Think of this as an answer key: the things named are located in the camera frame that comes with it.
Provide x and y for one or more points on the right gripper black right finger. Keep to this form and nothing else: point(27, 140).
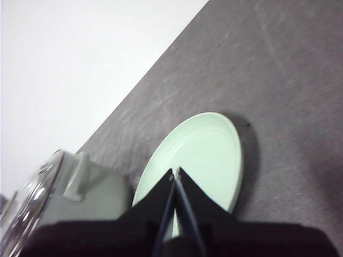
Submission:
point(230, 235)

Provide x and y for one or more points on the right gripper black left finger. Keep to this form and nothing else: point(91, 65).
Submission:
point(128, 233)

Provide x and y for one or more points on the glass lid with gold knob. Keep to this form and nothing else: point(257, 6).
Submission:
point(34, 187)

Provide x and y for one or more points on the pale green electric steamer pot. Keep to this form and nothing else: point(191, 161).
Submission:
point(104, 192)

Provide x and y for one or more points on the pale green round plate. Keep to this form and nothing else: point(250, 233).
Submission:
point(203, 144)

